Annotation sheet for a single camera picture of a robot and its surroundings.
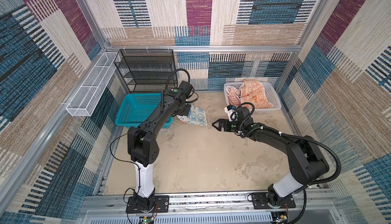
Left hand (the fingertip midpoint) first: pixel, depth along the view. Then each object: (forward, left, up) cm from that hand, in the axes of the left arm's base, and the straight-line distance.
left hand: (182, 109), depth 88 cm
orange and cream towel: (+24, -49, -10) cm, 56 cm away
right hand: (-7, -20, -7) cm, 23 cm away
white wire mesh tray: (+8, +57, 0) cm, 58 cm away
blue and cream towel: (+6, -8, -13) cm, 16 cm away
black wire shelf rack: (+34, +26, +1) cm, 43 cm away
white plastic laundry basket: (+19, -61, -8) cm, 65 cm away
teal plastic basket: (+16, +35, -18) cm, 42 cm away
